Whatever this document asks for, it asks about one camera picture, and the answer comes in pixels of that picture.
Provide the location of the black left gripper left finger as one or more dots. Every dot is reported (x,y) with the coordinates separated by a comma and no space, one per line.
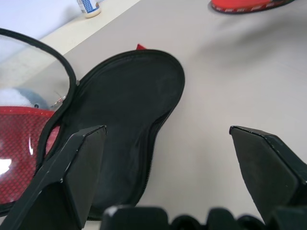
(60,172)

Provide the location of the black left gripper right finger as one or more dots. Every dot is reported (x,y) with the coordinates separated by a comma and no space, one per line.
(266,165)

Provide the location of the black red paddle case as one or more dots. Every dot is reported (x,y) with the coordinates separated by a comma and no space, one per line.
(124,95)

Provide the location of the red black object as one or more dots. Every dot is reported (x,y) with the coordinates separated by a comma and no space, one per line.
(239,4)

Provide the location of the white plastic bottle blue label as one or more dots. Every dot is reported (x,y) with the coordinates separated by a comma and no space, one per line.
(89,8)

